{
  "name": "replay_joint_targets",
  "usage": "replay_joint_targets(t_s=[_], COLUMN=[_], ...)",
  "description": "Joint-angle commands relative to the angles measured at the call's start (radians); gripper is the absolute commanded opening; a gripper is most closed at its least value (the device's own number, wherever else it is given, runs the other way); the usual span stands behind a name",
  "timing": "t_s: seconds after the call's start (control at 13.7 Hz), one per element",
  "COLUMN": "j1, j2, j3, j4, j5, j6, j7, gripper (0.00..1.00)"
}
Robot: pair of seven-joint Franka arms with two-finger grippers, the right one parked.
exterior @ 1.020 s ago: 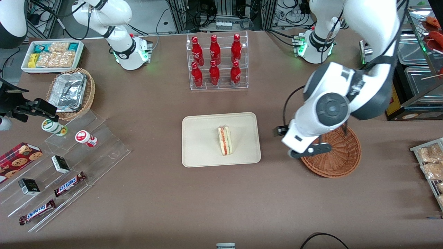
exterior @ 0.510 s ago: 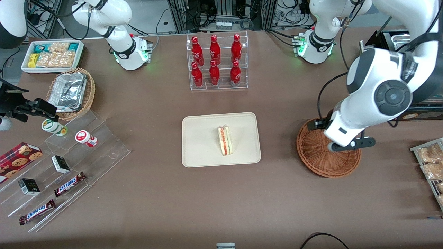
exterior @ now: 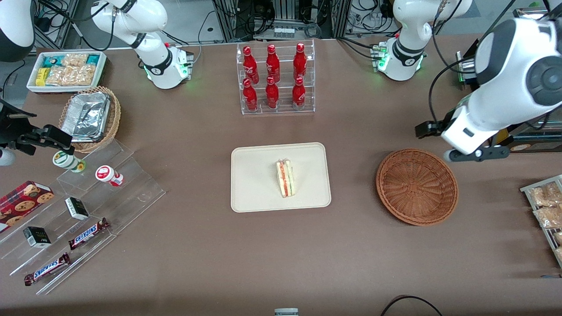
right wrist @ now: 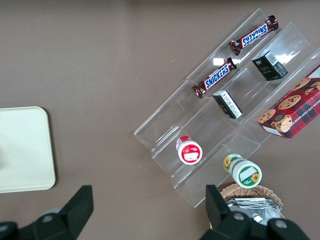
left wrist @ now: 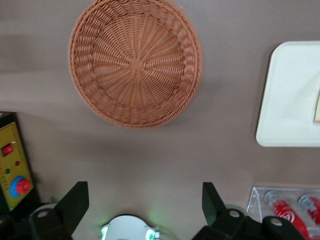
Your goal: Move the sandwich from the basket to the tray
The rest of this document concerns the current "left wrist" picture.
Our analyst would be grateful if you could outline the brown round wicker basket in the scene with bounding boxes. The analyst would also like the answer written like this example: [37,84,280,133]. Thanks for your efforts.
[67,0,204,131]

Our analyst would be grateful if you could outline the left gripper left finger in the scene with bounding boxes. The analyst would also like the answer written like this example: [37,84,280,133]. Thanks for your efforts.
[28,181,90,240]

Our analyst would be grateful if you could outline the red cola bottle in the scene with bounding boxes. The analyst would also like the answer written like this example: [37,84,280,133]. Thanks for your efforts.
[264,190,310,240]
[298,194,320,227]

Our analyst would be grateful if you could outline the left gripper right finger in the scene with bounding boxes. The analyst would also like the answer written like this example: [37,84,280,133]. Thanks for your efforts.
[196,181,249,240]

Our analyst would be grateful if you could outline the clear acrylic bottle rack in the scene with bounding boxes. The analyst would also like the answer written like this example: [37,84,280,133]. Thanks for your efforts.
[246,185,320,240]

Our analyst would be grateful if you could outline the triangle sandwich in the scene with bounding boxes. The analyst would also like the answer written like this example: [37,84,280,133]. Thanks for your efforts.
[313,87,320,124]

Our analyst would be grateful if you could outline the cream plastic tray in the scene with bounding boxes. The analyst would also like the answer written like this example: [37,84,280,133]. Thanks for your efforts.
[255,40,320,148]

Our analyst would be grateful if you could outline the black yellow food warmer appliance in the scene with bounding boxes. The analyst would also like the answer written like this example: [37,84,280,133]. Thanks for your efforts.
[0,111,39,219]

